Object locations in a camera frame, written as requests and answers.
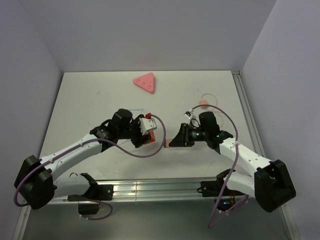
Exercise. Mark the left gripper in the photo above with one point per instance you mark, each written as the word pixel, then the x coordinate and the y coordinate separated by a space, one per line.
pixel 138 141

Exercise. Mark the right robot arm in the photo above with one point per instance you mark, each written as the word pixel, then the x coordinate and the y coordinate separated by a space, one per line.
pixel 269 182

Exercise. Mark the red cube socket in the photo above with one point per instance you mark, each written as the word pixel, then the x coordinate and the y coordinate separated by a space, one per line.
pixel 151 137

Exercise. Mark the orange pink charger plug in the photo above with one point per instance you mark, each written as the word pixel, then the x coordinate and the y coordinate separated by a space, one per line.
pixel 203 102

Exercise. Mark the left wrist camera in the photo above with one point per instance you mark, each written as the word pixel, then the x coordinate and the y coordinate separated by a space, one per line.
pixel 147 124

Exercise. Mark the brown pink charger plug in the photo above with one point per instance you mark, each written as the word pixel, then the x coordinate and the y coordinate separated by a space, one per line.
pixel 167 142

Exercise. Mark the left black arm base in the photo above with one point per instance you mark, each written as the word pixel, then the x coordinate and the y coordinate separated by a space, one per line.
pixel 94 200

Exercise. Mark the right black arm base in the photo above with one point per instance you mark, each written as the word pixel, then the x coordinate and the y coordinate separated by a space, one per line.
pixel 213 188

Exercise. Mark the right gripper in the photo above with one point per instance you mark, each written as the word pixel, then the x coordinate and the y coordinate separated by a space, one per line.
pixel 182 138

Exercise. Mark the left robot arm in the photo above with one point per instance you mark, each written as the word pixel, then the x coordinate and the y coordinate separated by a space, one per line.
pixel 35 183

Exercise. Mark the aluminium rail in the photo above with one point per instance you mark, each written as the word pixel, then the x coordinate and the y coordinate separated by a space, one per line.
pixel 291 228
pixel 136 191

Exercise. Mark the pink triangular power strip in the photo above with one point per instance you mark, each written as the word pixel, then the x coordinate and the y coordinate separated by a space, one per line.
pixel 145 82

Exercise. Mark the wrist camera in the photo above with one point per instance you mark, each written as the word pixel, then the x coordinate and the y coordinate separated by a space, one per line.
pixel 147 124
pixel 189 114

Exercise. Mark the aluminium front rail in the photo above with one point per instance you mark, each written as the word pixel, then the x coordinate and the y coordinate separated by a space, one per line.
pixel 136 191

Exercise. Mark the aluminium right rail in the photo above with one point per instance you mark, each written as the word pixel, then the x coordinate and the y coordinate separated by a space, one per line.
pixel 291 228

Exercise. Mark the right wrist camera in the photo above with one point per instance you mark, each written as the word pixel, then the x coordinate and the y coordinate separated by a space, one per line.
pixel 189 114

